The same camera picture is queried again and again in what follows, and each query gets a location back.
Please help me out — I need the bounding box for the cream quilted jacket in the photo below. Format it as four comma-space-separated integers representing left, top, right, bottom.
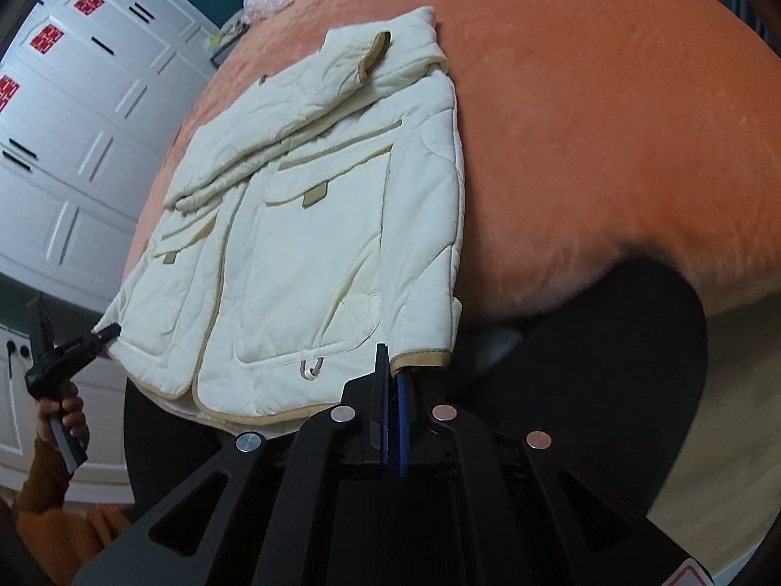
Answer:
94, 6, 468, 440

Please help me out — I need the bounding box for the person's orange top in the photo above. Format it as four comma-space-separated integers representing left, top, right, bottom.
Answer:
0, 491, 144, 586

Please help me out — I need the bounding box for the grey padded bed frame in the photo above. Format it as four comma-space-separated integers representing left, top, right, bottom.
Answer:
122, 250, 712, 563

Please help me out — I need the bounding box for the white panelled cabinet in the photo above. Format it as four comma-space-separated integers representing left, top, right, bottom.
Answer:
0, 281, 136, 492

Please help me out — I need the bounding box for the white panelled wardrobe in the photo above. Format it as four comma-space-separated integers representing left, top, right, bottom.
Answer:
0, 0, 222, 318

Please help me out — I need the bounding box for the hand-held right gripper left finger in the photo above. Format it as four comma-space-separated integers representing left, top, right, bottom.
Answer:
73, 342, 391, 586

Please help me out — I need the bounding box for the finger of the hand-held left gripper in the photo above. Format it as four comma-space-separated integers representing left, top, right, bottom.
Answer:
27, 294, 57, 379
58, 323, 121, 375

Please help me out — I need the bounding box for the orange plush blanket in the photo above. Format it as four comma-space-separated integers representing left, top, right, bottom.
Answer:
125, 0, 781, 379

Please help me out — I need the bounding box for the person's left forearm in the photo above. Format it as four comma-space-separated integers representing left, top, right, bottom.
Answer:
12, 421, 77, 514

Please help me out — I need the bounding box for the yellowish cloth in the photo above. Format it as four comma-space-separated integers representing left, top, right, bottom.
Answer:
206, 17, 246, 51

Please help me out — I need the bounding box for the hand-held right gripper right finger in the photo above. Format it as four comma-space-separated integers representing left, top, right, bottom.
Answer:
396, 366, 715, 586

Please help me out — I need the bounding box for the person's left hand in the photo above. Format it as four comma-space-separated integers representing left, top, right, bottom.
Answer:
35, 377, 91, 460

